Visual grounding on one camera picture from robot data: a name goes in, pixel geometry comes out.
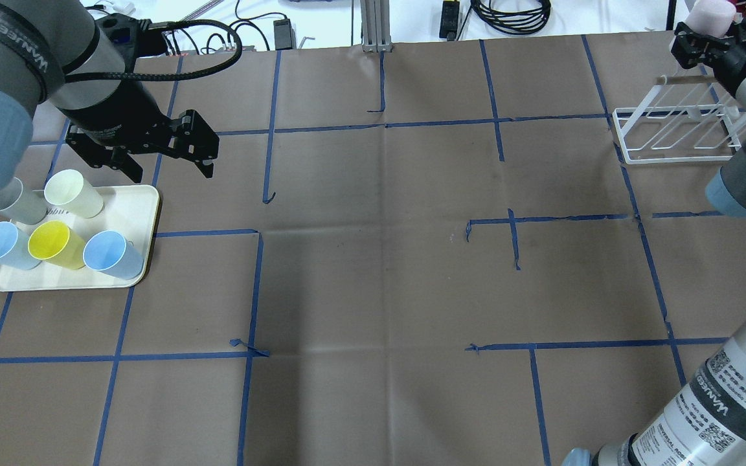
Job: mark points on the white wire cup rack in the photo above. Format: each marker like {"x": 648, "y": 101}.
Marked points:
{"x": 682, "y": 118}

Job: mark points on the light blue cup front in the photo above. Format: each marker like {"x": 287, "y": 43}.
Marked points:
{"x": 14, "y": 247}

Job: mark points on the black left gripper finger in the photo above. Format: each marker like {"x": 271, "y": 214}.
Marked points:
{"x": 97, "y": 156}
{"x": 193, "y": 140}

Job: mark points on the cream plastic tray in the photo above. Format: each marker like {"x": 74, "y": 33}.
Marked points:
{"x": 131, "y": 210}

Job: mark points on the pink plastic cup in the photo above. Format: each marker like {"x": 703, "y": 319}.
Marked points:
{"x": 711, "y": 18}

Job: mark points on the yellow plastic cup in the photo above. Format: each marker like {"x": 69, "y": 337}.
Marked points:
{"x": 56, "y": 243}

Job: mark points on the light blue cup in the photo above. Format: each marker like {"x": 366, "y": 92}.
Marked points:
{"x": 113, "y": 254}
{"x": 14, "y": 247}

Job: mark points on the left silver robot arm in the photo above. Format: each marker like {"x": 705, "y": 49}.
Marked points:
{"x": 55, "y": 51}

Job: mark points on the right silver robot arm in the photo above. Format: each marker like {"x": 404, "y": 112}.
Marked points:
{"x": 704, "y": 423}

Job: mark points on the cream white plastic cup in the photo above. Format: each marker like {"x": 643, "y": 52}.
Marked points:
{"x": 69, "y": 190}

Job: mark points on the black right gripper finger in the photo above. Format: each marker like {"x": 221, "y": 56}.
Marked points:
{"x": 693, "y": 48}

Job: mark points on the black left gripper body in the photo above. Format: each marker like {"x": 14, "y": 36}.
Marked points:
{"x": 117, "y": 115}

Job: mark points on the grey plastic cup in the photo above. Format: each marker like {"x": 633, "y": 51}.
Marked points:
{"x": 21, "y": 204}

